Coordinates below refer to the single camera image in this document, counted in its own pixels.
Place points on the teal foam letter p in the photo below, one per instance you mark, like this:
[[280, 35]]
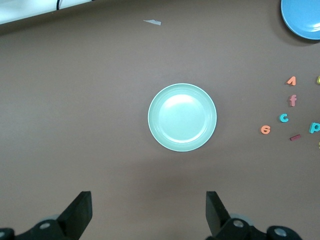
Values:
[[311, 128]]

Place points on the yellow foam letter u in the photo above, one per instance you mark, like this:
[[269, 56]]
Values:
[[319, 80]]

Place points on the white paper scrap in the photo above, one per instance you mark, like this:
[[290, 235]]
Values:
[[153, 22]]

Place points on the blue plate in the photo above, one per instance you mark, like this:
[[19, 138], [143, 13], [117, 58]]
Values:
[[305, 17]]

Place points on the dark red foam letter l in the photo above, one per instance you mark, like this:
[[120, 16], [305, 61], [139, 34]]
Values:
[[295, 137]]

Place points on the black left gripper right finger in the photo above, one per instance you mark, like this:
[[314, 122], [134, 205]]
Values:
[[222, 225]]

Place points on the white ledge beside table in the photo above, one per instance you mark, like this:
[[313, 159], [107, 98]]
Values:
[[25, 10]]

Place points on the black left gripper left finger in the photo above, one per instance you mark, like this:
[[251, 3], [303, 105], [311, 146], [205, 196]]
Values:
[[72, 220]]

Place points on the salmon red foam letter f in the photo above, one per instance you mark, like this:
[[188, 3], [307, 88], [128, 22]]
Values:
[[292, 101]]

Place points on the teal foam letter c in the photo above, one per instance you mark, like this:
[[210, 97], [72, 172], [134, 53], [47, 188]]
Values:
[[280, 117]]

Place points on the green plate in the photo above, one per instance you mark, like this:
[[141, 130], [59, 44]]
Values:
[[182, 117]]

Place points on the orange foam letter e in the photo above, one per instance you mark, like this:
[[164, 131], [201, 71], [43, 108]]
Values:
[[262, 130]]

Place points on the orange foam letter v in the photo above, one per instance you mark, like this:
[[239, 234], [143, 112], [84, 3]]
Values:
[[294, 82]]

